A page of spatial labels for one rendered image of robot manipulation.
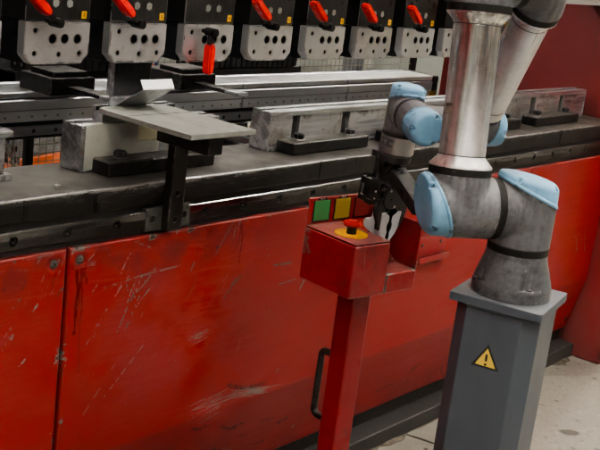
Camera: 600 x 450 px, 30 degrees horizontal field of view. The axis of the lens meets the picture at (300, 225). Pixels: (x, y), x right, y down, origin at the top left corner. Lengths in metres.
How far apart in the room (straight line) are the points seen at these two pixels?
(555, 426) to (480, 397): 1.47
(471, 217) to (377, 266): 0.40
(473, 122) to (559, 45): 2.15
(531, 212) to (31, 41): 0.96
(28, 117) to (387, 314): 1.13
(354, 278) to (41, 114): 0.77
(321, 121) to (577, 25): 1.55
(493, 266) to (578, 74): 2.08
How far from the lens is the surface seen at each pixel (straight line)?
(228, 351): 2.56
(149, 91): 2.28
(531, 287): 2.12
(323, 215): 2.44
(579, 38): 4.12
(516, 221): 2.07
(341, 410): 2.54
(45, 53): 2.14
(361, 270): 2.34
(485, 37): 2.03
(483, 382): 2.15
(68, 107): 2.56
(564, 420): 3.68
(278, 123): 2.67
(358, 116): 2.92
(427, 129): 2.26
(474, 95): 2.02
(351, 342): 2.48
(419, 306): 3.17
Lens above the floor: 1.40
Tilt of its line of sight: 15 degrees down
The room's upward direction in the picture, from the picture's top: 7 degrees clockwise
